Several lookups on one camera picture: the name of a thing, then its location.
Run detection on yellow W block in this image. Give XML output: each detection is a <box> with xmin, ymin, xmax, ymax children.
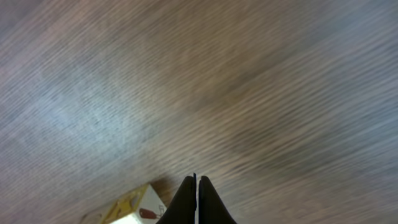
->
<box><xmin>100</xmin><ymin>184</ymin><xmax>167</xmax><ymax>224</ymax></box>

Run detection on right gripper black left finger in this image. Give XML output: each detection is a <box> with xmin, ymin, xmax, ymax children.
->
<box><xmin>157</xmin><ymin>174</ymin><xmax>197</xmax><ymax>224</ymax></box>

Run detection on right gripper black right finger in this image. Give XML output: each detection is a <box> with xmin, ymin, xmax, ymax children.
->
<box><xmin>198</xmin><ymin>176</ymin><xmax>236</xmax><ymax>224</ymax></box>

